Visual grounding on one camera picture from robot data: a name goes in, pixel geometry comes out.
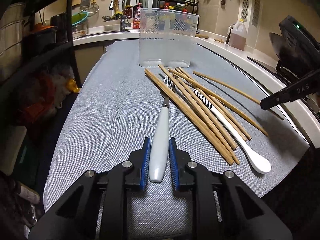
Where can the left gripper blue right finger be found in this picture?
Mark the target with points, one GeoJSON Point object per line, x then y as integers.
{"type": "Point", "coordinates": [173, 163]}

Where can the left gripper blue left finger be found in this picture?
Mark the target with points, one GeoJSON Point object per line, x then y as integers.
{"type": "Point", "coordinates": [145, 163]}

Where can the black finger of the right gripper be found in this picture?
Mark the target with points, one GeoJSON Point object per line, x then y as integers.
{"type": "Point", "coordinates": [309, 84]}

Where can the white handled fork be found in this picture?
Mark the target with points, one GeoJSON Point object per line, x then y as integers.
{"type": "Point", "coordinates": [160, 144]}

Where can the wooden chopstick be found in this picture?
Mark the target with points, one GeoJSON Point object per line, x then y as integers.
{"type": "Point", "coordinates": [195, 119]}
{"type": "Point", "coordinates": [207, 109]}
{"type": "Point", "coordinates": [231, 119]}
{"type": "Point", "coordinates": [236, 160]}
{"type": "Point", "coordinates": [220, 99]}
{"type": "Point", "coordinates": [228, 86]}

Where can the white striped spoon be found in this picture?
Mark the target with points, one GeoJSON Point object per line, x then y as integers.
{"type": "Point", "coordinates": [258, 162]}

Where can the chrome kitchen faucet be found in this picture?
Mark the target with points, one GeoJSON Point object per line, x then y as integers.
{"type": "Point", "coordinates": [118, 6]}

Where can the grey table mat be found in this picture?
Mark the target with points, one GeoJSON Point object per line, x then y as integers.
{"type": "Point", "coordinates": [118, 107]}

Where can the brown liquid plastic jug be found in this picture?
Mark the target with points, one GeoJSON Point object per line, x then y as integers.
{"type": "Point", "coordinates": [237, 35]}

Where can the clear plastic utensil holder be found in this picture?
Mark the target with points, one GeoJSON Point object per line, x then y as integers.
{"type": "Point", "coordinates": [166, 37]}

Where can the red contents glass jar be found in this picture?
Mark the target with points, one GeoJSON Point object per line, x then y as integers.
{"type": "Point", "coordinates": [128, 11]}

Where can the black spice rack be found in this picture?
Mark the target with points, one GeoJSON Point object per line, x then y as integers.
{"type": "Point", "coordinates": [190, 6]}

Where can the red soap bottle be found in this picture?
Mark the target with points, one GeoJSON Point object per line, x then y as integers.
{"type": "Point", "coordinates": [136, 16]}

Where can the green blue bowls stack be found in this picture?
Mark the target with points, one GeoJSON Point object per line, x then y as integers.
{"type": "Point", "coordinates": [79, 20]}

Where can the steel pot on shelf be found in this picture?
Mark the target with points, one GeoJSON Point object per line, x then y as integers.
{"type": "Point", "coordinates": [12, 23]}

